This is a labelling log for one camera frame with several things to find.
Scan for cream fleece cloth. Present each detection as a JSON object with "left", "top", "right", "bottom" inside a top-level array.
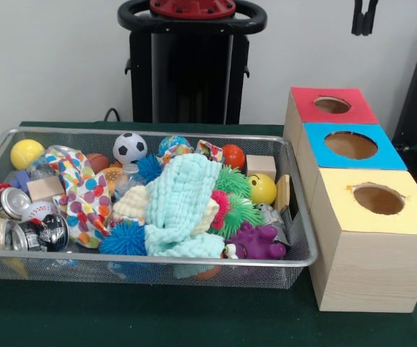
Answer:
[{"left": 112, "top": 186, "right": 219, "bottom": 234}]

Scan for white baseball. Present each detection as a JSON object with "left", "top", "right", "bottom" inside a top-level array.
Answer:
[{"left": 20, "top": 200, "right": 58, "bottom": 222}]

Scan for pink spiky ball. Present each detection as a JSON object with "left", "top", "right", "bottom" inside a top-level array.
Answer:
[{"left": 210, "top": 190, "right": 231, "bottom": 224}]

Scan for black power cable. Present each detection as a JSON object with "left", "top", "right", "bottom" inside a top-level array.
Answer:
[{"left": 103, "top": 107, "right": 123, "bottom": 124}]

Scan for metal mesh bin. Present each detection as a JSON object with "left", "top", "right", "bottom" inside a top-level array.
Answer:
[{"left": 0, "top": 126, "right": 319, "bottom": 289}]

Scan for yellow smiley ball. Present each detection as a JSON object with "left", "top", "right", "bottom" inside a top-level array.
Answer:
[{"left": 246, "top": 172, "right": 278, "bottom": 204}]

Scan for purple spiky monster toy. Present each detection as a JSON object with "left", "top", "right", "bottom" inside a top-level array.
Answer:
[{"left": 225, "top": 220, "right": 288, "bottom": 260}]

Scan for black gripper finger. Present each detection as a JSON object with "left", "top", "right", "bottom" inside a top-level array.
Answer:
[
  {"left": 361, "top": 0, "right": 379, "bottom": 36},
  {"left": 351, "top": 0, "right": 365, "bottom": 35}
]

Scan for orange-red smooth ball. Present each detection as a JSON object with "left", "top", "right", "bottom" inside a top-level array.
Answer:
[{"left": 221, "top": 143, "right": 246, "bottom": 169}]

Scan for mint green muslin cloth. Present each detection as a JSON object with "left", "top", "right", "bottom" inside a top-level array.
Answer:
[{"left": 143, "top": 153, "right": 225, "bottom": 279}]

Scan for large blue spiky ball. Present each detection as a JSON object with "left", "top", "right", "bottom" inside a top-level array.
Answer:
[{"left": 98, "top": 220, "right": 148, "bottom": 257}]

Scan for dark green table cloth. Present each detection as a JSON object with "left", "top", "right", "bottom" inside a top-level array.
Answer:
[{"left": 0, "top": 121, "right": 417, "bottom": 347}]

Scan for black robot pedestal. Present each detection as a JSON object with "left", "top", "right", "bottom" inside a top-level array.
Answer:
[{"left": 117, "top": 0, "right": 269, "bottom": 126}]

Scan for green spiky ball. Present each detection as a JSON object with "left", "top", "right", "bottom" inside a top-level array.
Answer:
[{"left": 213, "top": 166, "right": 252, "bottom": 198}]

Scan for yellow tennis ball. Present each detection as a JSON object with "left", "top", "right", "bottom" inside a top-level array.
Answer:
[{"left": 9, "top": 139, "right": 46, "bottom": 171}]

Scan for black and white soccer ball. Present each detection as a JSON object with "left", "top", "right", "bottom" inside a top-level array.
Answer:
[{"left": 112, "top": 132, "right": 148, "bottom": 163}]

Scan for wooden three-hole box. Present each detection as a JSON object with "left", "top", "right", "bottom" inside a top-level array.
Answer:
[{"left": 283, "top": 86, "right": 417, "bottom": 314}]

